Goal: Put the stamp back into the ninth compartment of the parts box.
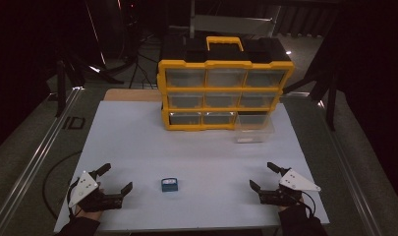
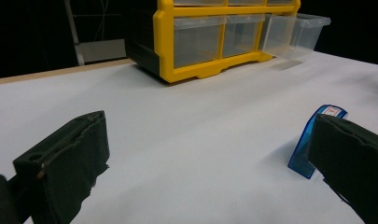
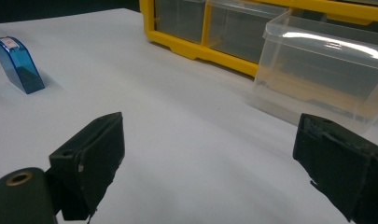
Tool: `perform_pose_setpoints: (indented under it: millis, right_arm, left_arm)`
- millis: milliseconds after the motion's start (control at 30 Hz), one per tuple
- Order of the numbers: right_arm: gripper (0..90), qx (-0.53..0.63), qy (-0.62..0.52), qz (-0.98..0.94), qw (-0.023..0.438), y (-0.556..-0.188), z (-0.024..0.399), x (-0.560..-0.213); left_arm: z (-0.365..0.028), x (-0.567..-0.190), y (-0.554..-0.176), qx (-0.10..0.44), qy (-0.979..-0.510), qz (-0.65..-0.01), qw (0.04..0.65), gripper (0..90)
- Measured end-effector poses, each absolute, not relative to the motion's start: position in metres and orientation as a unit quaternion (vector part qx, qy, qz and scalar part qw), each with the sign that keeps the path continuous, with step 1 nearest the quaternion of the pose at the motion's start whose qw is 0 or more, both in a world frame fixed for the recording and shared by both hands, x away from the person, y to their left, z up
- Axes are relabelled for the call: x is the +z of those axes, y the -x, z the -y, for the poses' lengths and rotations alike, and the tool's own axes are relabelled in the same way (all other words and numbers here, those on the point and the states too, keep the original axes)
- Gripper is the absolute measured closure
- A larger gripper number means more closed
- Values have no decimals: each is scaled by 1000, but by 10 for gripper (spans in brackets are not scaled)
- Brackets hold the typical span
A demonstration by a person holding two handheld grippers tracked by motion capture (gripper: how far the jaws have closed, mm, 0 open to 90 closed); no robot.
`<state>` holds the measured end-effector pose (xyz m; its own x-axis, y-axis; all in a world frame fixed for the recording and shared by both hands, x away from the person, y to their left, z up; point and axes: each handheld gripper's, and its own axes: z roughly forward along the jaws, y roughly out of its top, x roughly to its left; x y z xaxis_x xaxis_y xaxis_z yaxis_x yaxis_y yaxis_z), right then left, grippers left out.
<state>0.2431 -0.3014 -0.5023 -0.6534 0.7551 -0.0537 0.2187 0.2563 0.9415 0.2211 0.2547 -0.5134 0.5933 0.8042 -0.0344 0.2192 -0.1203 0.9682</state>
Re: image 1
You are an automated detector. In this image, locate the yellow black drawer organizer cabinet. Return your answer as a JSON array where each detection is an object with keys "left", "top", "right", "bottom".
[{"left": 156, "top": 35, "right": 296, "bottom": 133}]

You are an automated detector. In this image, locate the thin black light stand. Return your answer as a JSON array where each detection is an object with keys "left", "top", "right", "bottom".
[{"left": 119, "top": 0, "right": 160, "bottom": 90}]

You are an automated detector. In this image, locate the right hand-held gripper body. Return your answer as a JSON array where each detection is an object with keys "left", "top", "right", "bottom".
[{"left": 258, "top": 168, "right": 321, "bottom": 207}]

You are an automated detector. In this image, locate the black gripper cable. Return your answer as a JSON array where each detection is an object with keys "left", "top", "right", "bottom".
[
  {"left": 297, "top": 191, "right": 318, "bottom": 218},
  {"left": 41, "top": 149, "right": 84, "bottom": 218}
]

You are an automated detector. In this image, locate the grey metal frame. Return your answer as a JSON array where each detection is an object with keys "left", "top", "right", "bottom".
[{"left": 188, "top": 0, "right": 282, "bottom": 39}]

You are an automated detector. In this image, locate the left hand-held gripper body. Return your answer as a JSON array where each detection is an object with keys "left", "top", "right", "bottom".
[{"left": 68, "top": 170, "right": 124, "bottom": 212}]

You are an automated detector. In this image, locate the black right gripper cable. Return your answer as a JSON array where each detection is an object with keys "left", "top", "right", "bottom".
[{"left": 297, "top": 191, "right": 318, "bottom": 218}]

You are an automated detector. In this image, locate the aluminium floor rail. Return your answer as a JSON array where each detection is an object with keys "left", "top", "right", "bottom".
[
  {"left": 280, "top": 90, "right": 381, "bottom": 236},
  {"left": 0, "top": 86, "right": 85, "bottom": 236}
]

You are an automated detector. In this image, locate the small blue box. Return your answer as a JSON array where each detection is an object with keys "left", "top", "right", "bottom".
[{"left": 160, "top": 177, "right": 180, "bottom": 193}]

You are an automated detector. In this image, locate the clear plastic drawer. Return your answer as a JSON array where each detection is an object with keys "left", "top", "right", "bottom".
[{"left": 233, "top": 112, "right": 275, "bottom": 145}]

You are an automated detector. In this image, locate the person's left hand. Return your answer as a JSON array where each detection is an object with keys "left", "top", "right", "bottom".
[{"left": 74, "top": 206, "right": 104, "bottom": 220}]

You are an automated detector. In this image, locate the black tripod stand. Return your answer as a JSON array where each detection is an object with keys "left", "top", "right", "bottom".
[
  {"left": 281, "top": 62, "right": 340, "bottom": 133},
  {"left": 52, "top": 48, "right": 126, "bottom": 119}
]

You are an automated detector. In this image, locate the white table sheet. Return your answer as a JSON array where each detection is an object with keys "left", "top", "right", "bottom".
[{"left": 53, "top": 99, "right": 331, "bottom": 233}]

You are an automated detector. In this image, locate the person's right hand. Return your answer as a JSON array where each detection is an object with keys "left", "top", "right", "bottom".
[{"left": 277, "top": 198, "right": 306, "bottom": 214}]

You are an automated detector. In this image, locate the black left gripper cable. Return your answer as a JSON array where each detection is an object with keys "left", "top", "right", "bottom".
[{"left": 41, "top": 149, "right": 84, "bottom": 218}]

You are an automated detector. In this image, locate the set of closed clear drawers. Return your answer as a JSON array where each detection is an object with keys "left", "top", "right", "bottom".
[{"left": 164, "top": 68, "right": 287, "bottom": 127}]

